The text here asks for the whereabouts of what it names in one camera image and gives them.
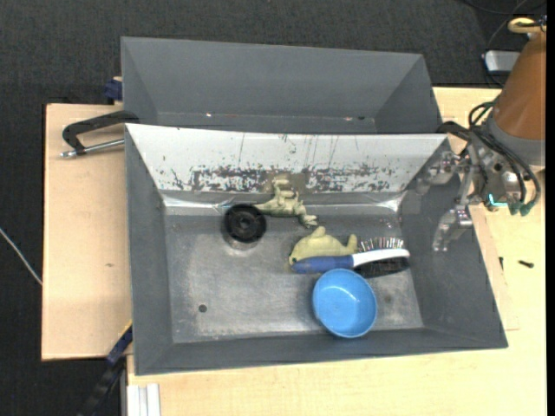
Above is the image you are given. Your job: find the blue plastic bowl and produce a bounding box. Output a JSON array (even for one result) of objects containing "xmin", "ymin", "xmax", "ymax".
[{"xmin": 311, "ymin": 268, "xmax": 379, "ymax": 340}]

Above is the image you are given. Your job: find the green toy whale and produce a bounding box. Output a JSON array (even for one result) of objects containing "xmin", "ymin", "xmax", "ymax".
[{"xmin": 288, "ymin": 225, "xmax": 360, "ymax": 268}]

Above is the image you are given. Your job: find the pale flat board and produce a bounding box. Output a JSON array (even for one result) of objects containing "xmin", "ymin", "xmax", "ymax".
[{"xmin": 40, "ymin": 101, "xmax": 134, "ymax": 362}]

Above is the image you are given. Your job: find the blue and white hairbrush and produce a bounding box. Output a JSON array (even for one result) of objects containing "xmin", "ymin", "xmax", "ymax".
[{"xmin": 291, "ymin": 236, "xmax": 412, "ymax": 279}]

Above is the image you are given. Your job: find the grey metal bin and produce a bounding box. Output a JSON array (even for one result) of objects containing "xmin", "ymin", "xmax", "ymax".
[{"xmin": 119, "ymin": 36, "xmax": 510, "ymax": 377}]

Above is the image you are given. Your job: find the green toy dinosaur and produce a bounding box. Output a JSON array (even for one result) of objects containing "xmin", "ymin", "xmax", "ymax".
[{"xmin": 252, "ymin": 175, "xmax": 320, "ymax": 229}]

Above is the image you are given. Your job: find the black round wheel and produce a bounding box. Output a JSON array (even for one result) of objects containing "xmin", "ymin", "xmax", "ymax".
[{"xmin": 222, "ymin": 203, "xmax": 268, "ymax": 244}]

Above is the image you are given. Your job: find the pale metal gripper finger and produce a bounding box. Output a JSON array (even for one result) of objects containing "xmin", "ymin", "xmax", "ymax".
[
  {"xmin": 415, "ymin": 152, "xmax": 462, "ymax": 193},
  {"xmin": 432, "ymin": 207, "xmax": 474, "ymax": 253}
]

